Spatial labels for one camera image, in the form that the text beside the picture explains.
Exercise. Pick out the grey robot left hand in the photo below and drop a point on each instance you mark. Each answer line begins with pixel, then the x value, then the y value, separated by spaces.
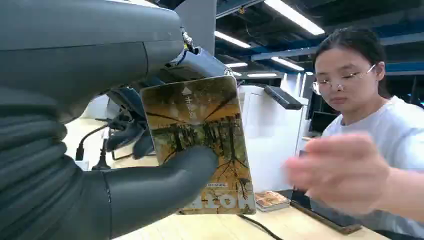
pixel 82 49

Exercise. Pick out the person's hand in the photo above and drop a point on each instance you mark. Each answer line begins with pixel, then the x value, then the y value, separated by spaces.
pixel 344 172

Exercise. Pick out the yellow tree print card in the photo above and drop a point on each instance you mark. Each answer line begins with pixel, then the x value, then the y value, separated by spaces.
pixel 198 112

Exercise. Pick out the dark monitor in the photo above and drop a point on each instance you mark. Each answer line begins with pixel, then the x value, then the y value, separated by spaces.
pixel 323 122

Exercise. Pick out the person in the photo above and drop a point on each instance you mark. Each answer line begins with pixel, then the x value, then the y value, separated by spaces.
pixel 404 132

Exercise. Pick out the white cabinet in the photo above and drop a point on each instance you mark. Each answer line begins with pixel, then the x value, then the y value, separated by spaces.
pixel 271 145

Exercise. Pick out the stack of cards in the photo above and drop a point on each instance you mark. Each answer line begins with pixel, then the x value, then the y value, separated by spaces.
pixel 271 200

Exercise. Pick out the person's clear glasses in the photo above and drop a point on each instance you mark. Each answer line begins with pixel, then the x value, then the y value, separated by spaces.
pixel 334 82

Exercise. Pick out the black flat device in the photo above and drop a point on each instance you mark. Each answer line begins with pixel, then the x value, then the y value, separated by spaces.
pixel 285 97

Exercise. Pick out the black stand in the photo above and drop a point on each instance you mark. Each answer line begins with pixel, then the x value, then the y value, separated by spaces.
pixel 101 164

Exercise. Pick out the long ceiling light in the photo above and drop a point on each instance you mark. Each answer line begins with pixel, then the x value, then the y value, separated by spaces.
pixel 236 65
pixel 232 39
pixel 261 75
pixel 287 63
pixel 294 16

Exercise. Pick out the ribbed grey left arm sleeve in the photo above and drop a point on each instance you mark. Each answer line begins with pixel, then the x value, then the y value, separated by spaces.
pixel 33 172

